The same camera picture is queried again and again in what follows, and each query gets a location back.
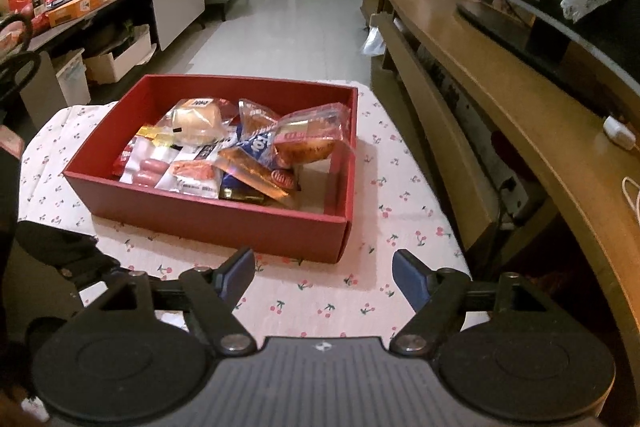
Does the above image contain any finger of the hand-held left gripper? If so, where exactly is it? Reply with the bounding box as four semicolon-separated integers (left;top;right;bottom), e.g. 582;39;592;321
0;14;43;108
15;222;118;295

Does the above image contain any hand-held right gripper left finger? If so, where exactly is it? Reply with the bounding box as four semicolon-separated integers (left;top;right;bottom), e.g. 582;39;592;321
85;248;257;355

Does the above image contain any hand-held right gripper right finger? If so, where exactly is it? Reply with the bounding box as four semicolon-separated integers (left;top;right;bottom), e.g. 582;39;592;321
390;249;561;357

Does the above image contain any red cardboard box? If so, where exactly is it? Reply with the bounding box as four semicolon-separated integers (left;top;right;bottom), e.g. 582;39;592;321
62;74;360;264

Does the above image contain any purple foil snack packet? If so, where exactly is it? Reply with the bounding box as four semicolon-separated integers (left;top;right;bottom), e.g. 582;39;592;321
219;169;268;204

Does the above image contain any white snack packet red print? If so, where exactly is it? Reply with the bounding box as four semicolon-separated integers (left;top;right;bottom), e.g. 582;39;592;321
157;142;231;200

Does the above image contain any blue snack packet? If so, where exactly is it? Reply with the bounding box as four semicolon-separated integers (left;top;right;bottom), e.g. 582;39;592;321
235;127;301;172

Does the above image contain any clear bread packet red label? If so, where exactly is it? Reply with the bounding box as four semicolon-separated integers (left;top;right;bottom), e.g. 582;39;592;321
272;103;353;165

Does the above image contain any clear packet with white bun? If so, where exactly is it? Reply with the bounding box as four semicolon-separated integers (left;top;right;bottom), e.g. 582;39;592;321
160;97;241;145

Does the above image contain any white waste bin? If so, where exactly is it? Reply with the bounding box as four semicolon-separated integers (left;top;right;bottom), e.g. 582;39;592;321
52;49;92;108

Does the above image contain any cherry print tablecloth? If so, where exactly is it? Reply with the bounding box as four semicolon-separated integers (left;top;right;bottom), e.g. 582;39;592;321
17;82;471;348

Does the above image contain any orange snack box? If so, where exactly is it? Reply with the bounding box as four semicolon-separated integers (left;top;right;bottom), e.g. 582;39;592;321
47;0;110;28

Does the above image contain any white storage box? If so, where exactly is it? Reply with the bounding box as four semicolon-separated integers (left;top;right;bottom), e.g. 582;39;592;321
85;24;153;85

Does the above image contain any orange clear snack packet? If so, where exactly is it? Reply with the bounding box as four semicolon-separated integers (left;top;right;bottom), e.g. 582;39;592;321
217;147;301;202

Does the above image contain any sausage snack packet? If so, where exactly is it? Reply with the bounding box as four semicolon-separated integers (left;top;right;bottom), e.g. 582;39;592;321
120;157;166;188

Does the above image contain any red and yellow snack packet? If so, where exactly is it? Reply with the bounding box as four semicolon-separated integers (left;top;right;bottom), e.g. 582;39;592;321
112;124;176;180

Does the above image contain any white power strip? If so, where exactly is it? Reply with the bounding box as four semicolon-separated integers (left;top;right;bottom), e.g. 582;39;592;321
492;172;531;212

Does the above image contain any wooden tv stand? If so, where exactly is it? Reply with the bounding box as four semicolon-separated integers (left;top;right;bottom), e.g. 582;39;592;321
360;0;640;408

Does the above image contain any crumpled clear plastic bag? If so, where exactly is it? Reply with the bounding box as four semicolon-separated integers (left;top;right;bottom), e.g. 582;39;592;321
360;27;388;58

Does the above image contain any white power adapter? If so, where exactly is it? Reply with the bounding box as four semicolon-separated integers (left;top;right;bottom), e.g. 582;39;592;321
602;116;636;150

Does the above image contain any black television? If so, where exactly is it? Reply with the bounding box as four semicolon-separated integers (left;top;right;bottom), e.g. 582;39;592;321
457;0;640;102

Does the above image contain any white cable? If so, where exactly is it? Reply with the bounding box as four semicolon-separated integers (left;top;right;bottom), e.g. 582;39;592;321
622;177;640;225

